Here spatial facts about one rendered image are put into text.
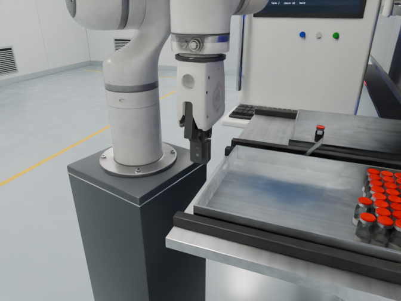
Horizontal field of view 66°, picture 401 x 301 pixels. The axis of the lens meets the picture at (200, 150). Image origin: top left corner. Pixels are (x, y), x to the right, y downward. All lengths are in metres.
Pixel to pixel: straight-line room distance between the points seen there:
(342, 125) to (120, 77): 0.67
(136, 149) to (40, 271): 1.24
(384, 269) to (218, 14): 0.39
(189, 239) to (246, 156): 0.30
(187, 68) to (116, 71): 0.27
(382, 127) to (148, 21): 0.72
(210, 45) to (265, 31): 0.94
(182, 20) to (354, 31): 0.97
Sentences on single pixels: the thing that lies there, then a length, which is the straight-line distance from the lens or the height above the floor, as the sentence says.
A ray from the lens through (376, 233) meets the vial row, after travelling 0.53.
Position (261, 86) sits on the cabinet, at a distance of 1.39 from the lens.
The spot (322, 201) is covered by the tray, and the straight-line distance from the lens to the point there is 0.62.
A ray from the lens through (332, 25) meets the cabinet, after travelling 1.33.
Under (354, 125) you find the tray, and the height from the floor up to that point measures 0.88.
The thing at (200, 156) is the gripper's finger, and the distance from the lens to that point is 0.50.
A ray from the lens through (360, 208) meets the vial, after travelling 0.56.
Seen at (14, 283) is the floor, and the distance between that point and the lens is 1.85.
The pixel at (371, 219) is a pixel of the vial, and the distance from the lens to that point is 0.52.
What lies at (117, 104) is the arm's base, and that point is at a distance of 0.69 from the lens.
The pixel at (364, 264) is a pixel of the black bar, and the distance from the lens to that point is 0.49.
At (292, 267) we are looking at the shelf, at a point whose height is 0.88.
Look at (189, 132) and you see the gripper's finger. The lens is 0.45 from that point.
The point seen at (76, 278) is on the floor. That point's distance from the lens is 1.75.
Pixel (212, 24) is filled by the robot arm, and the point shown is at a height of 1.19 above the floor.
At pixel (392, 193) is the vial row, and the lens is 0.60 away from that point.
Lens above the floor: 1.21
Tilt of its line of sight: 25 degrees down
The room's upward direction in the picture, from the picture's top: straight up
